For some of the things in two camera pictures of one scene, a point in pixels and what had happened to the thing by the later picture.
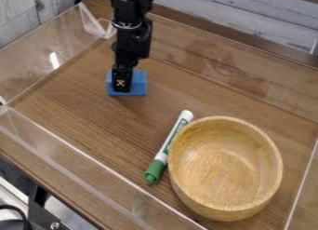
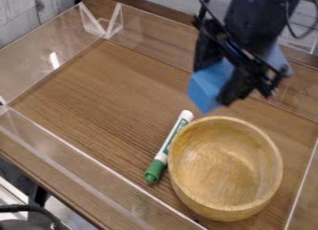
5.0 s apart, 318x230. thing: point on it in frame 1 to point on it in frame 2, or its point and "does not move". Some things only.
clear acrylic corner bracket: (98, 26) does not move
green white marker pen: (154, 171) does not move
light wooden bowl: (225, 168) does not move
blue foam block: (139, 84) to (206, 79)
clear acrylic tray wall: (79, 180) does not move
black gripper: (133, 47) to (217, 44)
